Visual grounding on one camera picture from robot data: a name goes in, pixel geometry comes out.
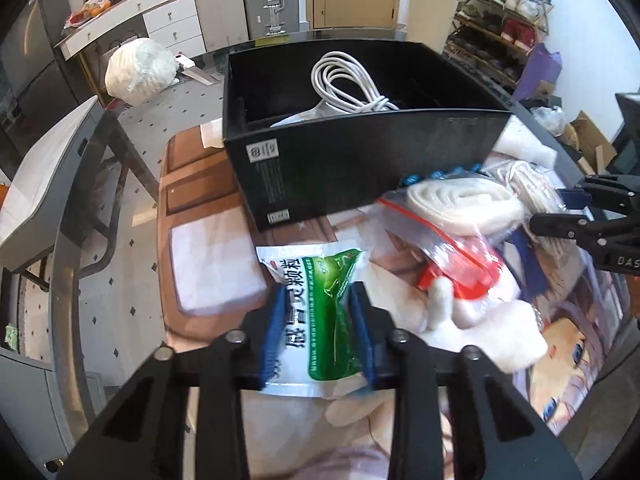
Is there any green white medicine sachet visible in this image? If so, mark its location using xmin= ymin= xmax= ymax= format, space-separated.
xmin=256 ymin=240 xmax=368 ymax=400

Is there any bagged cream strap roll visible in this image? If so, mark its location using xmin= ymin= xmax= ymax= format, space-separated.
xmin=404 ymin=176 xmax=526 ymax=238

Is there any red balloon glue packet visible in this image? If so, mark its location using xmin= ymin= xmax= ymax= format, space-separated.
xmin=374 ymin=198 xmax=506 ymax=300

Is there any white plush doll keychain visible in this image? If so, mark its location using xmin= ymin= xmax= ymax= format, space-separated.
xmin=420 ymin=276 xmax=548 ymax=374

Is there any black cardboard box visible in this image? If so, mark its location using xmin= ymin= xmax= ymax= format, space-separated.
xmin=222 ymin=39 xmax=511 ymax=231

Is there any white charging cable bundle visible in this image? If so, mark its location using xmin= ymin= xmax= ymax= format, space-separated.
xmin=309 ymin=50 xmax=402 ymax=114

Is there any white foam piece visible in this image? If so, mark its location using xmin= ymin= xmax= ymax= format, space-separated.
xmin=492 ymin=115 xmax=558 ymax=169

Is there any anime print table mat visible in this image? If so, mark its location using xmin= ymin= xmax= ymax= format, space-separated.
xmin=158 ymin=127 xmax=630 ymax=479

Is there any purple paper bag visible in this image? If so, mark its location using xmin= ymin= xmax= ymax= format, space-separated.
xmin=512 ymin=44 xmax=563 ymax=101

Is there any wooden shoe rack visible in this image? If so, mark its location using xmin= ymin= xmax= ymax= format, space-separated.
xmin=445 ymin=0 xmax=553 ymax=92

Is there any cream cylindrical trash bin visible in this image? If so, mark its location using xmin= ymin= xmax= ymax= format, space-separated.
xmin=406 ymin=0 xmax=458 ymax=54

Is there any white marble coffee table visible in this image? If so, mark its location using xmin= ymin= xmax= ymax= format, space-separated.
xmin=0 ymin=96 xmax=104 ymax=273

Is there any white wrapped bundle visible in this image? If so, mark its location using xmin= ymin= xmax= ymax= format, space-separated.
xmin=104 ymin=38 xmax=179 ymax=106

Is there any woven laundry basket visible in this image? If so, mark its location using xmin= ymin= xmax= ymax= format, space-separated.
xmin=94 ymin=22 xmax=148 ymax=68

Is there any dark grey refrigerator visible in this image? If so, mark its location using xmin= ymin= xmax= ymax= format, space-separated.
xmin=1 ymin=0 xmax=93 ymax=155

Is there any white drawer desk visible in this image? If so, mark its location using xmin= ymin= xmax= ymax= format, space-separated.
xmin=58 ymin=0 xmax=206 ymax=60

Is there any beige suitcase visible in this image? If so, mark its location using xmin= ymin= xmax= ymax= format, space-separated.
xmin=195 ymin=0 xmax=248 ymax=52

